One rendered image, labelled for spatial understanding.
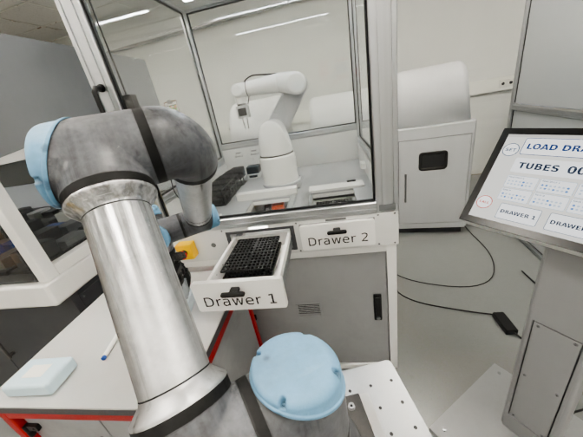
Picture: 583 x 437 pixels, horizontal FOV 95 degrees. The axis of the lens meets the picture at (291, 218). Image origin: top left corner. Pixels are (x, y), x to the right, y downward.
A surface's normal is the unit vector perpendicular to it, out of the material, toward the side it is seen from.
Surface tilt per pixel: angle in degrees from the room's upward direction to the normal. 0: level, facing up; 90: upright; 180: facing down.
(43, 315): 90
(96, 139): 55
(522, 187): 50
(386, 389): 0
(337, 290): 90
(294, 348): 8
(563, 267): 90
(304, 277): 90
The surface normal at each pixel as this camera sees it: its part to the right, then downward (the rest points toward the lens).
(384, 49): -0.11, 0.43
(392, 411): -0.17, -0.90
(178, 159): 0.68, 0.52
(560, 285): -0.86, 0.33
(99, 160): 0.35, -0.36
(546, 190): -0.76, -0.32
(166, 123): 0.53, -0.29
